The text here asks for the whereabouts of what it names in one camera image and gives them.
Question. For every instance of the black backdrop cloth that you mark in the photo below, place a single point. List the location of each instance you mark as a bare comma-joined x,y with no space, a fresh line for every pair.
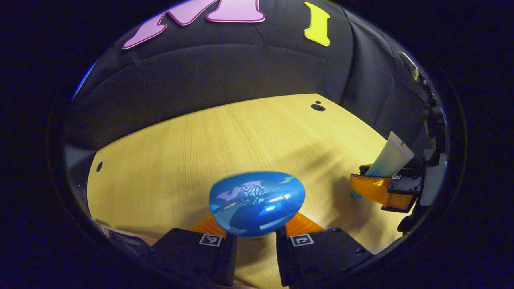
225,72

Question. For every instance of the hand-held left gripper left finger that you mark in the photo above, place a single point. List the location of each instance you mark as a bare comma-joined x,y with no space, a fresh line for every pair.
188,251

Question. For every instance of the white and blue tube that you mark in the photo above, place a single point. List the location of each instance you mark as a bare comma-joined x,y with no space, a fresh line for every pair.
391,156

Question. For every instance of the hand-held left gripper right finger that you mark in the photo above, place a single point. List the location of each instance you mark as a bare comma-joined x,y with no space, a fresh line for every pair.
321,253

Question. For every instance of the blue bottle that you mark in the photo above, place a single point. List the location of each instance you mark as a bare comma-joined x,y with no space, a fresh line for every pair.
257,204

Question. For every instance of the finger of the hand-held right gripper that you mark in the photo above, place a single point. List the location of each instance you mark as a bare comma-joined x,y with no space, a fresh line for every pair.
373,188
364,169

